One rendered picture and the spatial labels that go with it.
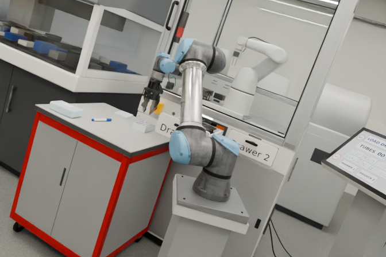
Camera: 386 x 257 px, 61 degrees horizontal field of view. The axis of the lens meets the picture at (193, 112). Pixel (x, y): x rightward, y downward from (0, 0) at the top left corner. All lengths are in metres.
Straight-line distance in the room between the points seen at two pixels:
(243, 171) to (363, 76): 3.50
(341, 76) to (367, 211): 3.52
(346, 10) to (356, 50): 3.28
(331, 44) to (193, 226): 1.18
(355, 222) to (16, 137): 2.21
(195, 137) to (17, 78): 1.72
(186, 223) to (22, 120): 1.66
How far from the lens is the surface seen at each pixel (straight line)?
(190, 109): 1.24
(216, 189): 1.26
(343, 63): 5.15
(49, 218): 1.95
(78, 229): 1.83
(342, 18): 1.92
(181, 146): 1.15
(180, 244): 1.32
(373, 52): 5.23
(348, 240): 1.86
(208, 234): 1.30
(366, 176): 1.72
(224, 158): 1.23
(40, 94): 2.47
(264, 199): 1.99
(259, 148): 1.91
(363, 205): 1.81
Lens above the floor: 1.27
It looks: 10 degrees down
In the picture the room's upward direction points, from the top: 19 degrees clockwise
